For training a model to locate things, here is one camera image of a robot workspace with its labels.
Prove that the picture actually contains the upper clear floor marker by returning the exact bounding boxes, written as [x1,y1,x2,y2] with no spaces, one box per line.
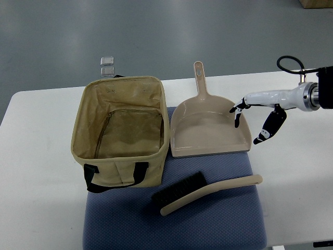
[100,56,114,66]

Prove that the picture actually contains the lower clear floor marker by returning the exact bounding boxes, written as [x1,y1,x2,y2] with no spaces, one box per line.
[100,66,114,77]

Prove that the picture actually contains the beige plastic dustpan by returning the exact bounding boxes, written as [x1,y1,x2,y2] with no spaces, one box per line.
[170,61,252,157]

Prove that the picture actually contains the beige broom black bristles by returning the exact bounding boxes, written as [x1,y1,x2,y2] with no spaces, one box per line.
[151,171,263,216]

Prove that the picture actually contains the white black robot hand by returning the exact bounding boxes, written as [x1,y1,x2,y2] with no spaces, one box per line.
[229,82,320,145]

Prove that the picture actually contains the clear floor marker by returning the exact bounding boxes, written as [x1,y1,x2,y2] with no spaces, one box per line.
[100,56,114,66]
[100,66,114,77]

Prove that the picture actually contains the blue textured mat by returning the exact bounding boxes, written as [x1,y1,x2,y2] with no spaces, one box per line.
[83,106,268,250]

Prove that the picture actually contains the yellow fabric bag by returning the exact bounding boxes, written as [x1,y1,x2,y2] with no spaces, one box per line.
[71,76,170,193]

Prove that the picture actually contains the wooden box corner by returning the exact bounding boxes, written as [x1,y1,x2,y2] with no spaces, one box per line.
[299,0,333,9]

